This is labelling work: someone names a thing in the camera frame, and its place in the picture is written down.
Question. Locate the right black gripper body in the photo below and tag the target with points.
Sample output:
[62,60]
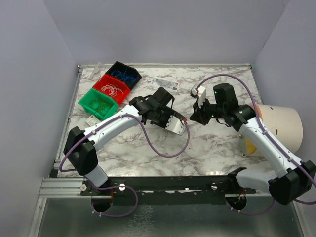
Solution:
[198,113]

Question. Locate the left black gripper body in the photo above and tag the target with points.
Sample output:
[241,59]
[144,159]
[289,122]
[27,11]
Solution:
[160,121]

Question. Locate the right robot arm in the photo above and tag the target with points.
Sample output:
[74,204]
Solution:
[292,177]

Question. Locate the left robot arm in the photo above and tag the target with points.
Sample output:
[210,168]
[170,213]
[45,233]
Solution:
[82,145]

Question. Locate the flat printed packet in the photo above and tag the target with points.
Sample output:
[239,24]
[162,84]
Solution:
[170,86]

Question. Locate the red storage bin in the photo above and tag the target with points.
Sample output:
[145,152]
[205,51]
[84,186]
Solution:
[113,88]

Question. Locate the black storage bin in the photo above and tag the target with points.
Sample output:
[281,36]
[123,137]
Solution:
[127,74]

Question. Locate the green storage bin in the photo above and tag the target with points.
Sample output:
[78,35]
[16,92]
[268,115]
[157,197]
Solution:
[98,104]

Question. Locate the clear plastic piece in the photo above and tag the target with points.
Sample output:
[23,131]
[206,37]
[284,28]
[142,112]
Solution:
[96,70]

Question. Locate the white cylindrical container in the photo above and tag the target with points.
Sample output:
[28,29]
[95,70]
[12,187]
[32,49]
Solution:
[284,123]

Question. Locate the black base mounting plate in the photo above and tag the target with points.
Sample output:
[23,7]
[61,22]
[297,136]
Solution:
[173,190]

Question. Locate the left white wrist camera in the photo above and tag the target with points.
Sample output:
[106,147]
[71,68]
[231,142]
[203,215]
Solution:
[175,125]

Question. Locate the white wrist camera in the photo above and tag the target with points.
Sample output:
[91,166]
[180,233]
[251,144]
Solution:
[175,125]
[199,93]

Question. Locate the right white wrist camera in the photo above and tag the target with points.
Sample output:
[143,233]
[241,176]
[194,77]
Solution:
[199,93]

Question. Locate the aluminium table edge rail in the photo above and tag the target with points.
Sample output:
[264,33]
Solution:
[166,65]

